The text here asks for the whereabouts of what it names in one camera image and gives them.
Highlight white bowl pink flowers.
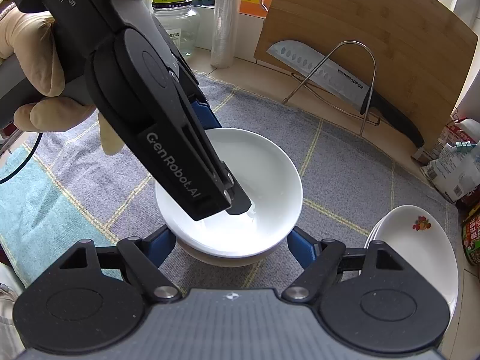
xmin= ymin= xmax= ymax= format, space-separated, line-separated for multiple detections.
xmin=155 ymin=127 xmax=303 ymax=258

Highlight white plate with flower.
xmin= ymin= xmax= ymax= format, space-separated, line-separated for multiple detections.
xmin=364 ymin=205 xmax=459 ymax=315

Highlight steel santoku kitchen knife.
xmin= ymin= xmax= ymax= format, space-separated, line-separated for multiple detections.
xmin=267 ymin=40 xmax=425 ymax=148

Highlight beige gloved left hand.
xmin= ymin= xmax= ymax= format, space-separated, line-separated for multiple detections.
xmin=0 ymin=0 xmax=125 ymax=156

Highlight glass jar yellow lid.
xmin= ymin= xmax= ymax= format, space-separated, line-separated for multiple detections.
xmin=151 ymin=0 xmax=201 ymax=59

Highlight clear plastic wrap roll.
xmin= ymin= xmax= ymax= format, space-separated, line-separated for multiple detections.
xmin=211 ymin=0 xmax=241 ymax=68

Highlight white plastic food bag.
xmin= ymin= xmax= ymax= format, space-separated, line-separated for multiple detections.
xmin=421 ymin=141 xmax=479 ymax=203

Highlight red white packet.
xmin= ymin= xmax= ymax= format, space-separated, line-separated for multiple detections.
xmin=432 ymin=119 xmax=480 ymax=158

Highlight bamboo cutting board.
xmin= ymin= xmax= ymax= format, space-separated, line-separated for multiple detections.
xmin=255 ymin=0 xmax=478 ymax=150

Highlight metal wire rack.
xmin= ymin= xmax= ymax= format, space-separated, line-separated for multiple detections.
xmin=283 ymin=40 xmax=380 ymax=136

